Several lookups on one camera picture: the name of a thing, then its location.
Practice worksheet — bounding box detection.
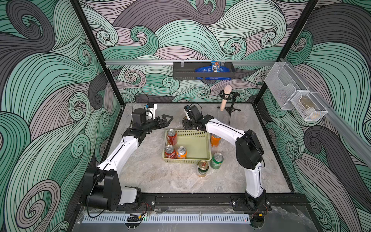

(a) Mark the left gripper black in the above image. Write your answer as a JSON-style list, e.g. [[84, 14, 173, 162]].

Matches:
[[141, 115, 172, 134]]

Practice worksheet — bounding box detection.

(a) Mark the red cola can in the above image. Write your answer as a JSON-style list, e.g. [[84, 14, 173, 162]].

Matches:
[[166, 129, 177, 146], [164, 145, 176, 159]]

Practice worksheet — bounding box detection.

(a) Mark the orange soda can front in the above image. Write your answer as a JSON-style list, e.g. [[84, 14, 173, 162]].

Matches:
[[176, 146, 187, 159]]

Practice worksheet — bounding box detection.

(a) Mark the orange soda can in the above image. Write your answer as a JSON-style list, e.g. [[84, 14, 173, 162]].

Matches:
[[211, 134, 221, 147], [176, 146, 187, 159]]

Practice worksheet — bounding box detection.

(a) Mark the orange soda can back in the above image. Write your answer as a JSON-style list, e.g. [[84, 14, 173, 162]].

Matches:
[[211, 134, 221, 147]]

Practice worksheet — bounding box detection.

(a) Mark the green gold-top can front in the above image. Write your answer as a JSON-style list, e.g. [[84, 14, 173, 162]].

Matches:
[[196, 160, 209, 177]]

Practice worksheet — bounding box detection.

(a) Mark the green soda can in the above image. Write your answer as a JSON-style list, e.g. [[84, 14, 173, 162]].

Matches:
[[210, 153, 224, 169]]

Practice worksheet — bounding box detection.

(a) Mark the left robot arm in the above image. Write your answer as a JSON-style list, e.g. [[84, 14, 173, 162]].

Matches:
[[82, 108, 174, 211]]

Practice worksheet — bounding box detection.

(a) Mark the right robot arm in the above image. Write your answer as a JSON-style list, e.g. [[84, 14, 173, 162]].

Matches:
[[182, 105, 266, 210]]

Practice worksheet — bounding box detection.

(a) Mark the light green plastic basket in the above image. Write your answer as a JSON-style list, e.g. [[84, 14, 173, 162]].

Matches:
[[161, 129, 212, 164]]

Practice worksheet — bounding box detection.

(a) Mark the black microphone tripod stand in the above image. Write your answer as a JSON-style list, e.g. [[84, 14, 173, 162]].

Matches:
[[217, 91, 241, 124]]

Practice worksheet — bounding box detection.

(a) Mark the beige microphone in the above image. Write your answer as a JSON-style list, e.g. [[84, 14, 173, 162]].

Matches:
[[219, 85, 232, 111]]

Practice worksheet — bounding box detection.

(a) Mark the blue snack bag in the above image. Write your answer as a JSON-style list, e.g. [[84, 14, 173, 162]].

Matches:
[[195, 66, 231, 80]]

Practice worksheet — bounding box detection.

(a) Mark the small candy packet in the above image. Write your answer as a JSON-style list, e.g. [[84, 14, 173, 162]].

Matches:
[[211, 61, 220, 73]]

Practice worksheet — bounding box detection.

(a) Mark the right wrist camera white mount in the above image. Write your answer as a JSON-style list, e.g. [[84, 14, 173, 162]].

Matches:
[[184, 105, 192, 121]]

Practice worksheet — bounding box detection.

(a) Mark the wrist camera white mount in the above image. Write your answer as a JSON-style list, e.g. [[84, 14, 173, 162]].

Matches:
[[184, 105, 192, 121], [145, 102, 157, 120]]

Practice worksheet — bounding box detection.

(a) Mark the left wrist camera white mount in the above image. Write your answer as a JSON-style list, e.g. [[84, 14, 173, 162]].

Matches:
[[145, 102, 157, 120]]

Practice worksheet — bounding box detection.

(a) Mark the black wall shelf basket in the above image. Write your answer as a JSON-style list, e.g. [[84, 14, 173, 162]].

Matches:
[[173, 62, 236, 80]]

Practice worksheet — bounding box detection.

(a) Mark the back aluminium rail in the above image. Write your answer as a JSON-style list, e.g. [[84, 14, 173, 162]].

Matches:
[[105, 59, 275, 66]]

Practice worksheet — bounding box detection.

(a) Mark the aluminium rail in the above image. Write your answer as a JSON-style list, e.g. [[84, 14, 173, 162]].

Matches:
[[280, 58, 371, 167], [105, 59, 275, 66]]

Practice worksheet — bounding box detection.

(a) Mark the large clear wall bin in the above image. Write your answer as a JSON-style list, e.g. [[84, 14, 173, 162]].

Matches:
[[265, 62, 300, 110]]

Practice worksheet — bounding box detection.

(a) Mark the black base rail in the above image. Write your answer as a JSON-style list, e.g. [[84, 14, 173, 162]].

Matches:
[[119, 193, 309, 212]]

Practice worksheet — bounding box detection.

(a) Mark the white slotted cable duct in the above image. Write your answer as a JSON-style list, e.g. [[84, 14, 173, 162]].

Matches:
[[82, 213, 251, 224]]

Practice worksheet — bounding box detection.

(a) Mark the small clear wall bin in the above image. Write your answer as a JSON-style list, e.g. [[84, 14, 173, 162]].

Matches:
[[290, 90, 328, 122]]

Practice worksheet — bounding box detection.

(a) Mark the right aluminium rail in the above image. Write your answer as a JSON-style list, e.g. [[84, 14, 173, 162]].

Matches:
[[280, 58, 371, 167]]

